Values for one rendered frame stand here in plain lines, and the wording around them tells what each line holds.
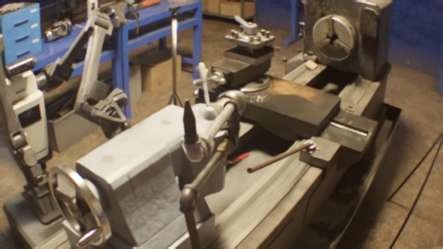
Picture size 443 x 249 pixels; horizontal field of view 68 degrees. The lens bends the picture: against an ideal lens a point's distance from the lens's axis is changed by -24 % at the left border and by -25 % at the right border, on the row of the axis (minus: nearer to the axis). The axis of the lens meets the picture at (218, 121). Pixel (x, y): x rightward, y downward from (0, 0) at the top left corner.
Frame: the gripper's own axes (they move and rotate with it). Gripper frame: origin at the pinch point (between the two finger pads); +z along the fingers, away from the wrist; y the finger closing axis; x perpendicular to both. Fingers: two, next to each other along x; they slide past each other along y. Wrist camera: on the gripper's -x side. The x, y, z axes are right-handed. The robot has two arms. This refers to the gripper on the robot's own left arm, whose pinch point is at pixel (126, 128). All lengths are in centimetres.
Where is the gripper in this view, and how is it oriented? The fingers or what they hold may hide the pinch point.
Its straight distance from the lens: 117.9
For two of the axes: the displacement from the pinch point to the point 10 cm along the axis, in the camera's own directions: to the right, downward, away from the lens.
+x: -5.4, 6.5, -5.3
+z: 8.2, 2.8, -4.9
